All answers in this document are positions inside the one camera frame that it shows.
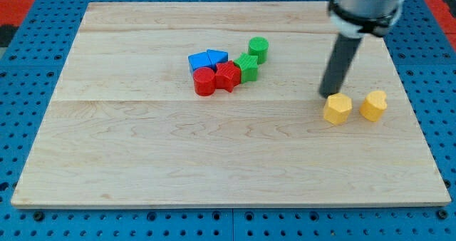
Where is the green cylinder block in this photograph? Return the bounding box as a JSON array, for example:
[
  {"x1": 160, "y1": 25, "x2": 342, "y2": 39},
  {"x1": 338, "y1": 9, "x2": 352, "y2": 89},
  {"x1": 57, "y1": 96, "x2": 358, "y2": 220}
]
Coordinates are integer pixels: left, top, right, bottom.
[{"x1": 248, "y1": 36, "x2": 269, "y2": 64}]

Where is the wooden board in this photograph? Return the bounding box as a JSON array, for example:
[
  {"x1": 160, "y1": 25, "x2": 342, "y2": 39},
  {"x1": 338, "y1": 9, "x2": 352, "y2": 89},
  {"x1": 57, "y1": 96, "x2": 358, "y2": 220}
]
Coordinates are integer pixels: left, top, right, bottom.
[{"x1": 11, "y1": 2, "x2": 451, "y2": 209}]

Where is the blue cube block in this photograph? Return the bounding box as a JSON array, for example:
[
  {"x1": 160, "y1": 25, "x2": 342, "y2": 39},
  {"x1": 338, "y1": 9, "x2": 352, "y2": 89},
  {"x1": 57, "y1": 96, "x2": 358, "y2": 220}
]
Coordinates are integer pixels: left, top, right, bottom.
[{"x1": 187, "y1": 51, "x2": 212, "y2": 74}]

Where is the blue triangle block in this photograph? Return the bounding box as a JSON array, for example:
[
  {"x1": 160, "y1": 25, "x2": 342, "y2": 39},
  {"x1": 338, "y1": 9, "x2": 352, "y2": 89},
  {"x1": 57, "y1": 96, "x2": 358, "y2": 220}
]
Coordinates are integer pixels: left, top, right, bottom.
[{"x1": 206, "y1": 49, "x2": 229, "y2": 70}]

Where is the yellow heart block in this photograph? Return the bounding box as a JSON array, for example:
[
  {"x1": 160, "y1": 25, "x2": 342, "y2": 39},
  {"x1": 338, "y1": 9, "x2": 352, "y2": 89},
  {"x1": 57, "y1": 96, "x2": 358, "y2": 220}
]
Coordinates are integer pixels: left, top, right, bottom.
[{"x1": 359, "y1": 90, "x2": 388, "y2": 122}]

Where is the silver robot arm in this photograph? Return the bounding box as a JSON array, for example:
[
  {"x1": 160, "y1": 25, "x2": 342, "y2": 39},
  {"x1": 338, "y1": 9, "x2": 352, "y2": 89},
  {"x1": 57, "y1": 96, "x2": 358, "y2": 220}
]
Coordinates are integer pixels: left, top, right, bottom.
[{"x1": 328, "y1": 0, "x2": 404, "y2": 39}]

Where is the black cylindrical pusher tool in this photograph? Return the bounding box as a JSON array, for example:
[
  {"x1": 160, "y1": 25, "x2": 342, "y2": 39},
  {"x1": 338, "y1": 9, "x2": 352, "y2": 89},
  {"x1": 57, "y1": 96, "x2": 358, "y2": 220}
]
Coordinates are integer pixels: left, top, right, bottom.
[{"x1": 318, "y1": 34, "x2": 362, "y2": 98}]

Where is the green star block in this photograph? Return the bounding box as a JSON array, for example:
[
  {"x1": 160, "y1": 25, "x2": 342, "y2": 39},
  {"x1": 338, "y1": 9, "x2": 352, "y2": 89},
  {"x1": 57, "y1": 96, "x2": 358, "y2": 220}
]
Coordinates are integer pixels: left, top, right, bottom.
[{"x1": 234, "y1": 53, "x2": 258, "y2": 83}]

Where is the yellow hexagon block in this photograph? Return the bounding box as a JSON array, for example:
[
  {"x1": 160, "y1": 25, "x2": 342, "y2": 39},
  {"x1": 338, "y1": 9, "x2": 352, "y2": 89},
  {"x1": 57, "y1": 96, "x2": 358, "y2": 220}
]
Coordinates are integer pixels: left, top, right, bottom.
[{"x1": 323, "y1": 93, "x2": 353, "y2": 125}]

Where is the red star block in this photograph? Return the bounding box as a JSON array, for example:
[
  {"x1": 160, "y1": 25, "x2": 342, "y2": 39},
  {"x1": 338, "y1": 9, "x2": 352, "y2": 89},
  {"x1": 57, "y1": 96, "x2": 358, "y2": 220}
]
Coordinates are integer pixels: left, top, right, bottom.
[{"x1": 215, "y1": 61, "x2": 241, "y2": 93}]

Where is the red cylinder block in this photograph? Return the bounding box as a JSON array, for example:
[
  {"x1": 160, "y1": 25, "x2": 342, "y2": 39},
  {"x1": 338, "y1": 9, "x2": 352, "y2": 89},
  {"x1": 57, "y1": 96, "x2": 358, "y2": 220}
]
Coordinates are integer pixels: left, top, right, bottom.
[{"x1": 193, "y1": 67, "x2": 216, "y2": 96}]

